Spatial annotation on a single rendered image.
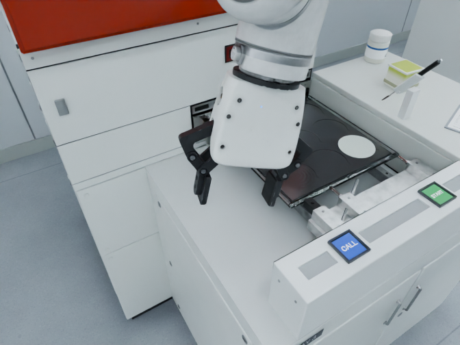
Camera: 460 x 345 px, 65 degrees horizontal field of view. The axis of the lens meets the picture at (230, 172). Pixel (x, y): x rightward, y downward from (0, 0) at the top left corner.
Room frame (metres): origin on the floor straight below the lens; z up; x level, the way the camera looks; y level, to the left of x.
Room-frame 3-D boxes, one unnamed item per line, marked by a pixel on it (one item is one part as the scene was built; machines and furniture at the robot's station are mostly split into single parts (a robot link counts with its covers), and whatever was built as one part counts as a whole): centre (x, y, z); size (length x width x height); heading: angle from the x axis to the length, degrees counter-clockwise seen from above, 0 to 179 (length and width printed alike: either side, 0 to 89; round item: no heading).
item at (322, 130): (0.82, -0.20, 0.90); 0.34 x 0.34 x 0.01; 31
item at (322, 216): (0.52, -0.22, 0.89); 0.08 x 0.03 x 0.03; 31
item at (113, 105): (0.91, 0.08, 1.02); 0.82 x 0.03 x 0.40; 121
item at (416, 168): (0.69, -0.50, 0.89); 0.08 x 0.03 x 0.03; 31
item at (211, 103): (1.00, -0.08, 0.96); 0.44 x 0.01 x 0.02; 121
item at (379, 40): (1.20, -0.50, 1.01); 0.07 x 0.07 x 0.10
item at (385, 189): (0.61, -0.36, 0.87); 0.36 x 0.08 x 0.03; 121
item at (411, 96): (0.86, -0.47, 1.03); 0.06 x 0.04 x 0.13; 31
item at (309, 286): (0.48, -0.34, 0.89); 0.55 x 0.09 x 0.14; 121
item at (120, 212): (1.20, 0.25, 0.41); 0.82 x 0.71 x 0.82; 121
